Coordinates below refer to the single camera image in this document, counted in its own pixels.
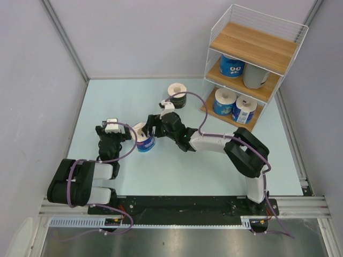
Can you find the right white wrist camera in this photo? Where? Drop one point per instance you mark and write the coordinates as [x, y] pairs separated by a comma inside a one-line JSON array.
[[167, 107]]

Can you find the white wire wooden shelf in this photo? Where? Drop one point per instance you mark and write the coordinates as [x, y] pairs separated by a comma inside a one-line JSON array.
[[264, 41]]

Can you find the white slotted cable duct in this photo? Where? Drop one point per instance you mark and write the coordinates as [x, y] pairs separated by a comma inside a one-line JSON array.
[[92, 222]]

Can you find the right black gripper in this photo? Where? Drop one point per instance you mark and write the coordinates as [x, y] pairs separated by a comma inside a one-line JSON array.
[[153, 120]]

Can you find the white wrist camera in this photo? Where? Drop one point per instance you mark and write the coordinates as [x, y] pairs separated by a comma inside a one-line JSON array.
[[112, 126], [167, 107]]

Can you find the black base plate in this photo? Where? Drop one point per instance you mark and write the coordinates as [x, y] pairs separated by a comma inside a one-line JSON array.
[[186, 211]]

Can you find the aluminium rail frame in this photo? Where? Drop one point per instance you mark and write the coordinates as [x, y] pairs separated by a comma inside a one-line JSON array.
[[289, 207]]

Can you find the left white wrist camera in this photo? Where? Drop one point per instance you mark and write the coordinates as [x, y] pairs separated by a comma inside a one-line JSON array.
[[112, 126]]

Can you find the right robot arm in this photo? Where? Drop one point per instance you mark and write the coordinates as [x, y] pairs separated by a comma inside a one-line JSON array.
[[248, 155]]

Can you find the grey paper roll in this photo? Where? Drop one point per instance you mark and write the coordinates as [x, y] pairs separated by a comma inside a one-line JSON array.
[[254, 77]]

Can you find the blue monster paper roll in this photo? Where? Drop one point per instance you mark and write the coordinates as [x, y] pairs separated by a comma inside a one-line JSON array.
[[231, 67]]

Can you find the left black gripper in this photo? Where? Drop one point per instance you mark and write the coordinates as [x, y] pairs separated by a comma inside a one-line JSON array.
[[123, 136]]

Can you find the black wrapped paper roll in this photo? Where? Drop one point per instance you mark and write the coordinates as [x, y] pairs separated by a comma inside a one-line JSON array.
[[176, 92]]

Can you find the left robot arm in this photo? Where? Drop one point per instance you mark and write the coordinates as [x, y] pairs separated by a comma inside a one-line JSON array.
[[72, 183]]

